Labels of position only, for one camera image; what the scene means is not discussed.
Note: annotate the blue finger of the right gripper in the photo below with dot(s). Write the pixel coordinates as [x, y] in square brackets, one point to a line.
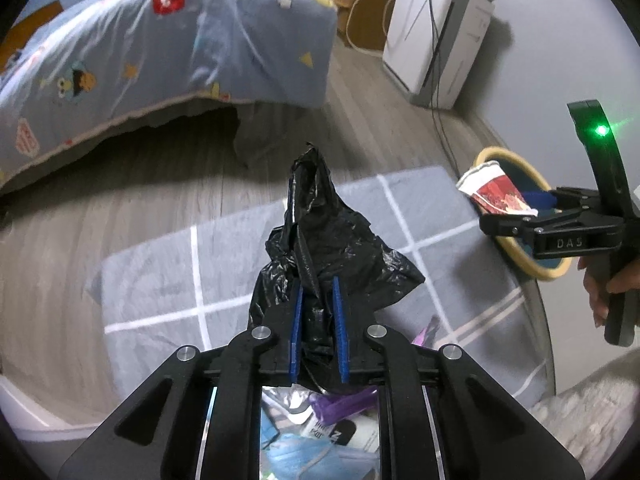
[520, 225]
[542, 197]

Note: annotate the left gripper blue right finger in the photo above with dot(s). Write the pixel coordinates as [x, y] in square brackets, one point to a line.
[442, 416]

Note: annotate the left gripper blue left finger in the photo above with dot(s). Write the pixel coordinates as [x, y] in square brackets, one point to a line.
[198, 414]

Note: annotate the red floral paper cup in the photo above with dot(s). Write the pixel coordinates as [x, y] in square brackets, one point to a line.
[489, 186]

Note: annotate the purple snack wrapper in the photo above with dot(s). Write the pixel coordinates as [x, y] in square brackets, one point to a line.
[332, 408]

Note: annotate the black plastic bag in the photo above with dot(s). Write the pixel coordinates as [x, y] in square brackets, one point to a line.
[322, 238]

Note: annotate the person right hand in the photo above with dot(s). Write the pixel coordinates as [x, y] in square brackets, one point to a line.
[600, 290]

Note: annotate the grey checked floor mat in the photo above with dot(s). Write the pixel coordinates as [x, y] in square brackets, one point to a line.
[403, 250]

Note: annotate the white air purifier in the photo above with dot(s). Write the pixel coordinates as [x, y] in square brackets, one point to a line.
[431, 46]

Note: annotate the wooden tv cabinet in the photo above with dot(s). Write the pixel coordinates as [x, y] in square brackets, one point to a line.
[360, 22]

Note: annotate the blue cartoon duvet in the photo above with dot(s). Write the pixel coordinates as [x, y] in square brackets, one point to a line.
[105, 62]

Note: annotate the wooden bed frame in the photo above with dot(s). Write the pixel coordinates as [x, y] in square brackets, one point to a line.
[18, 36]

